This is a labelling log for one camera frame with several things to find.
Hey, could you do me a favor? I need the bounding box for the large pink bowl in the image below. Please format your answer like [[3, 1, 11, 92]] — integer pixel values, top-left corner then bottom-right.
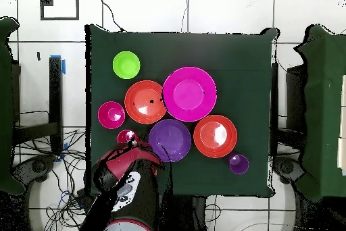
[[162, 66, 218, 123]]

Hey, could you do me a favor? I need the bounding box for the red cup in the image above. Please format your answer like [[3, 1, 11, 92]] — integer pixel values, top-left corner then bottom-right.
[[116, 129, 139, 145]]

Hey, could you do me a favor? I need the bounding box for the purple bowl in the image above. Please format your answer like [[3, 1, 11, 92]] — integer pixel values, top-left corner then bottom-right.
[[147, 118, 192, 163]]

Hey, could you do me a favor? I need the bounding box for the large orange bowl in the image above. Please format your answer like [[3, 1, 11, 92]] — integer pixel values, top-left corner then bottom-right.
[[193, 114, 239, 159], [124, 80, 168, 126]]

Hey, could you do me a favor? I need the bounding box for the small red bowl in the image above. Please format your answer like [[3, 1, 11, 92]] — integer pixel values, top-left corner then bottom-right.
[[97, 101, 126, 130]]

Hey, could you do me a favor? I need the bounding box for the small green bowl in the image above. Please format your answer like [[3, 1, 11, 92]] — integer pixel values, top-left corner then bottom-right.
[[112, 50, 141, 80]]

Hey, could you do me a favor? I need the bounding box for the purple cup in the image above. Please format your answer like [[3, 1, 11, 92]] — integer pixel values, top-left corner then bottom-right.
[[227, 153, 250, 176]]

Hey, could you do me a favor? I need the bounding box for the dark green tablecloth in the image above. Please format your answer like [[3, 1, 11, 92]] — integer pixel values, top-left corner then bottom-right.
[[85, 24, 279, 198]]

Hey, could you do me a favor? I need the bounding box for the black metal stand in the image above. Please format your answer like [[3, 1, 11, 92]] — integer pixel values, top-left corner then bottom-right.
[[11, 57, 64, 156], [270, 61, 307, 159]]

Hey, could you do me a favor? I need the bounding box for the blue tape strip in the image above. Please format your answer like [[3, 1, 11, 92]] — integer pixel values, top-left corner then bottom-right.
[[55, 142, 69, 163], [50, 54, 66, 75]]

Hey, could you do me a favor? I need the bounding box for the black power box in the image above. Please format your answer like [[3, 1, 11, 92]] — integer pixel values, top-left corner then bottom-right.
[[75, 188, 95, 211]]

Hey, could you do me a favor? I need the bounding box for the black tape square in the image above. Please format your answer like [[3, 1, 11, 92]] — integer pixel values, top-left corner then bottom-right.
[[39, 0, 80, 22]]

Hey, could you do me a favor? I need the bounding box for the green cloth covered table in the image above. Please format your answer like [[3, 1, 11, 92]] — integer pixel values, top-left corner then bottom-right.
[[0, 16, 26, 196], [293, 24, 346, 202]]

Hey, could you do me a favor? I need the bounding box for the tangle of floor cables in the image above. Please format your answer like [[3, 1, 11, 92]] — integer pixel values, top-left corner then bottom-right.
[[13, 129, 90, 231]]

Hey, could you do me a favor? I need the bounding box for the gray pedestal leg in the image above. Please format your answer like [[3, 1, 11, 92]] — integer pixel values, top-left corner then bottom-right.
[[272, 156, 306, 184], [10, 154, 57, 188]]

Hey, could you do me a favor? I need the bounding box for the black floor cable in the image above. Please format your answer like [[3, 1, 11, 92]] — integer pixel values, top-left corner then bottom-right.
[[97, 0, 127, 33]]

